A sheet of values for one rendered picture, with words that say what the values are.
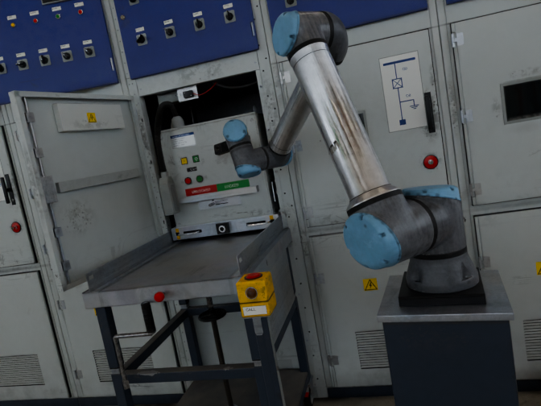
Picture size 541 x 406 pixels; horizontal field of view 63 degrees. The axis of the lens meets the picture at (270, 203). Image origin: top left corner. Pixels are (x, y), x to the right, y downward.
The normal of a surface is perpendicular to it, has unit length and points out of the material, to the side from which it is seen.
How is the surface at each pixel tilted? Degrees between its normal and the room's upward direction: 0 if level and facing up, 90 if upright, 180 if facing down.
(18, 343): 90
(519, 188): 90
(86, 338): 90
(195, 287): 90
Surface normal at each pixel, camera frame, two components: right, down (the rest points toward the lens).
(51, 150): 0.90, -0.11
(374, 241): -0.80, 0.29
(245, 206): -0.22, 0.16
